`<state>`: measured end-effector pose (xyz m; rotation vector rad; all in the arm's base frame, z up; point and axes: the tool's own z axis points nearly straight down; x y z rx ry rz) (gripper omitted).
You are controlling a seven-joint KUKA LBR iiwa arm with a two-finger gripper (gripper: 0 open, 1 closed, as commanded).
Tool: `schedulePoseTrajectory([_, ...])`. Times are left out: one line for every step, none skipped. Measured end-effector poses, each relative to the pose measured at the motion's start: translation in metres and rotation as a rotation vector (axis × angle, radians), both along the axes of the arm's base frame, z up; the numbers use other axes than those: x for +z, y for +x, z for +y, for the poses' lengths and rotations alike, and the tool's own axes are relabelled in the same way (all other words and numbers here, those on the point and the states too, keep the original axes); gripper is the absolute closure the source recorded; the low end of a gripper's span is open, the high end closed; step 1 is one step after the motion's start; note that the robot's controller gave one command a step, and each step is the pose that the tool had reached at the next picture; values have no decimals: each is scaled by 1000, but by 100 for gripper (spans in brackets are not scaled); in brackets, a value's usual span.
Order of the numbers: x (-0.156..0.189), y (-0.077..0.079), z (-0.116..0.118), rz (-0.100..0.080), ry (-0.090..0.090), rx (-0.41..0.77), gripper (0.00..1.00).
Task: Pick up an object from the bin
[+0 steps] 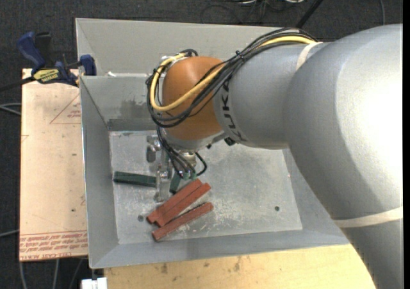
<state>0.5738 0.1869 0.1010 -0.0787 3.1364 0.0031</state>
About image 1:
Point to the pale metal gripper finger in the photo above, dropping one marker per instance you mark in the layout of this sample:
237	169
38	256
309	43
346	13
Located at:
168	182
159	189

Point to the dark green flat block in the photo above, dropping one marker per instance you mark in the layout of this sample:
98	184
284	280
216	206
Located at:
134	179
176	183

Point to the red-brown flat block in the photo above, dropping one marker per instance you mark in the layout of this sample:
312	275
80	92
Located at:
187	203
182	221
174	200

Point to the grey metal bin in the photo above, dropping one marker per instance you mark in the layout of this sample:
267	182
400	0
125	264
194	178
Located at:
250	191

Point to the brown cardboard board red print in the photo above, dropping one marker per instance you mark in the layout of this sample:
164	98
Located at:
51	166

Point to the black cylinder on white bracket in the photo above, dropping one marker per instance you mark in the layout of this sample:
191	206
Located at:
230	141

